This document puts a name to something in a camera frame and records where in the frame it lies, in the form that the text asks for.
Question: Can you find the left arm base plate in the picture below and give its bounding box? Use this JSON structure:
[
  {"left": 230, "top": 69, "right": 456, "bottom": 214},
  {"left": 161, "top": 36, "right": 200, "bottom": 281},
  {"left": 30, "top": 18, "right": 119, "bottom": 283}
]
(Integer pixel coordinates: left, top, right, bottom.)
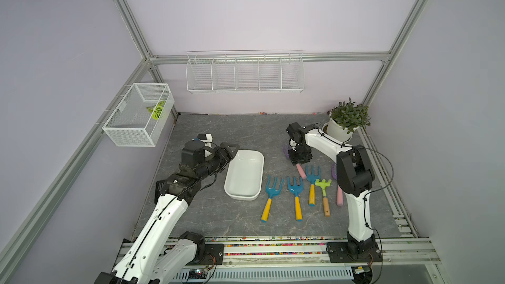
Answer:
[{"left": 188, "top": 243, "right": 224, "bottom": 266}]

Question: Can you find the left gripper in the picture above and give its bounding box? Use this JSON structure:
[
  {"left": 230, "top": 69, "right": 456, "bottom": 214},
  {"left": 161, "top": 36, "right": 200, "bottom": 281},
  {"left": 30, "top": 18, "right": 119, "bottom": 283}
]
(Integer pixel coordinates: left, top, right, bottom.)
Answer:
[{"left": 196, "top": 142, "right": 239, "bottom": 179}]

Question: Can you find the green rake wooden handle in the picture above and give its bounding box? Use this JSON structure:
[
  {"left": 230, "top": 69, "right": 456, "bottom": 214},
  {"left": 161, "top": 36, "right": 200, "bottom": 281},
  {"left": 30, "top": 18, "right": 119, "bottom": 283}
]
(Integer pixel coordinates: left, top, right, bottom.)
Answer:
[{"left": 315, "top": 179, "right": 332, "bottom": 217}]

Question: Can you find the large potted green plant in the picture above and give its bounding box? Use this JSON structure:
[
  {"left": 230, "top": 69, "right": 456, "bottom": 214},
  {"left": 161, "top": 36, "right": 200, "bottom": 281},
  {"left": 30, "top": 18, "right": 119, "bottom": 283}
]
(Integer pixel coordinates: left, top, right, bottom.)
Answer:
[{"left": 326, "top": 98, "right": 371, "bottom": 143}]

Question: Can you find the purple trowel pink handle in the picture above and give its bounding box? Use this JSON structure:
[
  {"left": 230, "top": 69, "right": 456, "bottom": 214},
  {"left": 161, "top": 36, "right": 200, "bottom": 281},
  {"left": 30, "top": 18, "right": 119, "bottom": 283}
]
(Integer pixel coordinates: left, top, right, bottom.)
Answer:
[{"left": 331, "top": 164, "right": 344, "bottom": 206}]

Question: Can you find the white vent rail front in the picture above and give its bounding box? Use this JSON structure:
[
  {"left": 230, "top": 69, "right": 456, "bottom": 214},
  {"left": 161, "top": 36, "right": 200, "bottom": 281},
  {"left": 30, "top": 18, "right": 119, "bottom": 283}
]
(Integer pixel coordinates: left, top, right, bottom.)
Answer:
[{"left": 170, "top": 266, "right": 354, "bottom": 283}]

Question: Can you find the teal rake yellow handle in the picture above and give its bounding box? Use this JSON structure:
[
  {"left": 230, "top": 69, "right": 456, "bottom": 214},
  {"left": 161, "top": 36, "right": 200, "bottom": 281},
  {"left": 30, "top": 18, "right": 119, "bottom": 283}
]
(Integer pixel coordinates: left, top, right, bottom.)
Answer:
[
  {"left": 287, "top": 177, "right": 303, "bottom": 221},
  {"left": 261, "top": 176, "right": 284, "bottom": 222},
  {"left": 305, "top": 164, "right": 321, "bottom": 206}
]

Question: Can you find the white storage box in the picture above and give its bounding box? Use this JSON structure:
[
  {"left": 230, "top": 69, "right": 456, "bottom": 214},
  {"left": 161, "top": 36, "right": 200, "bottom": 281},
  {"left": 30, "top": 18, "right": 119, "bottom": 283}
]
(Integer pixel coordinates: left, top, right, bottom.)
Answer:
[{"left": 224, "top": 149, "right": 264, "bottom": 201}]

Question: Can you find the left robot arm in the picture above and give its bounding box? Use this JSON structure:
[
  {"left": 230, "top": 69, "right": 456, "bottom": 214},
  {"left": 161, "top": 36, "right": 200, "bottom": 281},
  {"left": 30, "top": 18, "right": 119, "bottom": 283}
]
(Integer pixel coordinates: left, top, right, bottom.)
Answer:
[{"left": 95, "top": 138, "right": 239, "bottom": 283}]

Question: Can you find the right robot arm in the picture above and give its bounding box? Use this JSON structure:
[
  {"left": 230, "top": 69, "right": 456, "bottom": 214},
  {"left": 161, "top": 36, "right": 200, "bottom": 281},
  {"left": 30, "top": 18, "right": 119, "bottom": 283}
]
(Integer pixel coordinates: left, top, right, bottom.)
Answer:
[{"left": 286, "top": 122, "right": 377, "bottom": 256}]

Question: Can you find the green leaf toy in basket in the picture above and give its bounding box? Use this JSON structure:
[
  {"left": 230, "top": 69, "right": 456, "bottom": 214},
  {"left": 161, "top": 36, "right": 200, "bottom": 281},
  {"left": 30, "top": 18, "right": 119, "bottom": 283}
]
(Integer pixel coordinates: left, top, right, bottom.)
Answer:
[{"left": 147, "top": 101, "right": 166, "bottom": 120}]

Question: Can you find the purple rake pink handle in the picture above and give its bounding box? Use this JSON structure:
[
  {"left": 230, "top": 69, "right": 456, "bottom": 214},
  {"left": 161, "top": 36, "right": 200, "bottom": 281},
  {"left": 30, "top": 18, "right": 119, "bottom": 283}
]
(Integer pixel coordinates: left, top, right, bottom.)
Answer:
[{"left": 283, "top": 145, "right": 307, "bottom": 180}]

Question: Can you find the white wire wall shelf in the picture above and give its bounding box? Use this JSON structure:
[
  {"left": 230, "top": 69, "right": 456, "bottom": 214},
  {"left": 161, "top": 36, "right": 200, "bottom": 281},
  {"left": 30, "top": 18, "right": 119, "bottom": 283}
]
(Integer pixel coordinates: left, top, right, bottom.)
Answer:
[{"left": 185, "top": 50, "right": 305, "bottom": 93}]

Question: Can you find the white mesh side basket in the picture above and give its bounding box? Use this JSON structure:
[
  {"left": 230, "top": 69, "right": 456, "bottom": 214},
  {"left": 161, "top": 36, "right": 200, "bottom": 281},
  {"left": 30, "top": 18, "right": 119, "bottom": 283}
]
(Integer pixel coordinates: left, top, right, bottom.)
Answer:
[{"left": 102, "top": 83, "right": 174, "bottom": 147}]

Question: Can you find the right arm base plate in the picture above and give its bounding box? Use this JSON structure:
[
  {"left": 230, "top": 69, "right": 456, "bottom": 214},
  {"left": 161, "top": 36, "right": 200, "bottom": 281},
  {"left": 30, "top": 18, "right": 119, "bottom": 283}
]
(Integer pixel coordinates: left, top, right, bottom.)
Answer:
[{"left": 326, "top": 239, "right": 383, "bottom": 264}]

